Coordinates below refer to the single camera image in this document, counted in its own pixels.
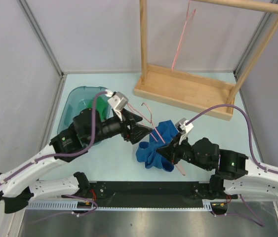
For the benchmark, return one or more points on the teal plastic bin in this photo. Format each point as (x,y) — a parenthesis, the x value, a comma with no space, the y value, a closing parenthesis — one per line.
(71,108)

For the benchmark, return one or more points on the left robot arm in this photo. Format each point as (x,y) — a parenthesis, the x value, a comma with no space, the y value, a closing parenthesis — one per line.
(22,185)

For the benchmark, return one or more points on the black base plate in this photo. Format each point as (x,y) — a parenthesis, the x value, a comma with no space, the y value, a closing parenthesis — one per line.
(122,194)

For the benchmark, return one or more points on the green tank top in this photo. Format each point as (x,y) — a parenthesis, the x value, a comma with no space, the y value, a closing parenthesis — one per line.
(99,108)

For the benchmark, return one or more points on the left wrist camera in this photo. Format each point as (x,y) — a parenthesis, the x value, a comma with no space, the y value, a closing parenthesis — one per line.
(117,101)

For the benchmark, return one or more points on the wooden clothes rack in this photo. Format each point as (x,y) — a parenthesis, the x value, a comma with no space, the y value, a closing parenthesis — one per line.
(193,92)

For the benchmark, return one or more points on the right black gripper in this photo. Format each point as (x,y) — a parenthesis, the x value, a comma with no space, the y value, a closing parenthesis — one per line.
(171,151)

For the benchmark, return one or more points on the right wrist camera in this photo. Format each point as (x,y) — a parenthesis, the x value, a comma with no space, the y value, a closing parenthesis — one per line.
(184,128)

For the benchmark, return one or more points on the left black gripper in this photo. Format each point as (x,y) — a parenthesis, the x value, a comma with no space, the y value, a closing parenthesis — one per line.
(137,132)

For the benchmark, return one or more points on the aluminium frame post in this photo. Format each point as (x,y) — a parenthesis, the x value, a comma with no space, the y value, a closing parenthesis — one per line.
(24,5)

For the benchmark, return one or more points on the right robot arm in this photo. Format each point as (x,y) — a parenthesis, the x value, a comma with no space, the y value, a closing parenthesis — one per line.
(234,173)

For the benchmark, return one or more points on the blue tank top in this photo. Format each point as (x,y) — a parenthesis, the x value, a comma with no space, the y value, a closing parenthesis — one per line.
(147,151)

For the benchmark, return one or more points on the pink wire hanger with blue top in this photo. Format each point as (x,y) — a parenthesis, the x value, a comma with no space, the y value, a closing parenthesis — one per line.
(150,121)

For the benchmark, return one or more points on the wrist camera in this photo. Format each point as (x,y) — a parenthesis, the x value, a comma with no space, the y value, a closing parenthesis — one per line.
(117,101)
(184,128)

